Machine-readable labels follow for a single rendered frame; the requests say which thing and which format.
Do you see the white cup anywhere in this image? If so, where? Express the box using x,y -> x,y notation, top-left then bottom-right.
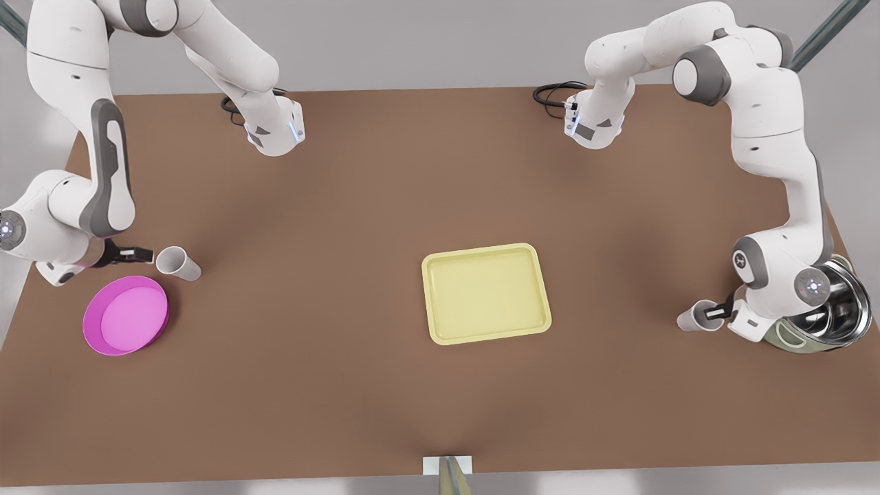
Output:
676,300 -> 727,333
156,245 -> 203,283

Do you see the yellow rectangular tray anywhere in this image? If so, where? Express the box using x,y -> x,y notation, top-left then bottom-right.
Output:
421,243 -> 553,346

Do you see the pink round plate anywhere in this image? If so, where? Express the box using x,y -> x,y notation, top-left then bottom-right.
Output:
82,276 -> 170,357

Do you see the stainless steel pot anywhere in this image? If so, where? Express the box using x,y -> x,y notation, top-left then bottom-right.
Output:
766,254 -> 872,354

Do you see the black cable loop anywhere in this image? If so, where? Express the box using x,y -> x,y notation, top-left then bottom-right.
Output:
221,87 -> 289,129
532,81 -> 592,122

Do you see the silver frame post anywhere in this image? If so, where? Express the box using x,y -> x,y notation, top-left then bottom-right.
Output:
0,7 -> 29,49
790,0 -> 871,74
439,456 -> 473,495

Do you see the white post foot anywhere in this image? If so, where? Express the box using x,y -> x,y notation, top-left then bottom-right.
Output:
421,455 -> 474,476

